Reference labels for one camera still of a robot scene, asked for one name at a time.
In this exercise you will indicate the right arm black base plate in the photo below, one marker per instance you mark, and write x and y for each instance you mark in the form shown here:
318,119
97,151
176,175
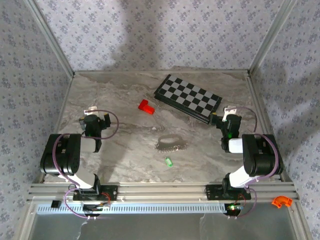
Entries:
212,192

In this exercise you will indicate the aluminium table side rail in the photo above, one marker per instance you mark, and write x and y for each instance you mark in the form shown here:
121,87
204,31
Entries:
65,100
262,112

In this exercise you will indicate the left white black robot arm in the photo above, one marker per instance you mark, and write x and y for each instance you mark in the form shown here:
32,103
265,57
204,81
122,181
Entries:
62,155

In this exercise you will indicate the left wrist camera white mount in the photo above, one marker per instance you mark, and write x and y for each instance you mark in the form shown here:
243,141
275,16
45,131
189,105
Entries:
91,109

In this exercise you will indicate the small circuit board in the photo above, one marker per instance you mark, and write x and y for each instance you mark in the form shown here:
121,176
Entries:
233,207
97,207

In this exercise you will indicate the folded black grey chessboard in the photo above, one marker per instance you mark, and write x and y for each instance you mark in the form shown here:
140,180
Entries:
187,96

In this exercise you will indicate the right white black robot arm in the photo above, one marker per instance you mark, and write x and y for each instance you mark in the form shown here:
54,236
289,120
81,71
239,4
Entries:
260,155

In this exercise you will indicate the green key tag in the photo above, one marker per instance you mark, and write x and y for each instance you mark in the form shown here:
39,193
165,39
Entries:
168,161

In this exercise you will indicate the orange plastic clamp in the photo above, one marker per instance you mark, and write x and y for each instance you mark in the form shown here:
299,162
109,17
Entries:
277,201

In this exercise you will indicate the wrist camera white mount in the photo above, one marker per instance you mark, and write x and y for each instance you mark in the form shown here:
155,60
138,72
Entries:
228,111
91,109

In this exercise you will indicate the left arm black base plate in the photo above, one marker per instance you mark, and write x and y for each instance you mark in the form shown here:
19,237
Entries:
110,193

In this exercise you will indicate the grey metal bench panel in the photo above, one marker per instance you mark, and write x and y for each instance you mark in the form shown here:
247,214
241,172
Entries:
150,227

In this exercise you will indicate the metal key holder with rings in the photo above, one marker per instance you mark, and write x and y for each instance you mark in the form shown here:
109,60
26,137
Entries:
170,143

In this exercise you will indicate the red plastic block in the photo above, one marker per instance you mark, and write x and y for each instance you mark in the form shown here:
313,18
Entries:
145,106

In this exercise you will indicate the small black box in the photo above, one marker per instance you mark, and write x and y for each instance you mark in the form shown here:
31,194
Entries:
55,204

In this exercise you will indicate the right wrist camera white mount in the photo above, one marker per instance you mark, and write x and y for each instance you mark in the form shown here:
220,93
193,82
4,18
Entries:
228,111

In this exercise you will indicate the aluminium corner post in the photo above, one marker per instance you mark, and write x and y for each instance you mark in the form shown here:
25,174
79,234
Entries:
270,37
51,37

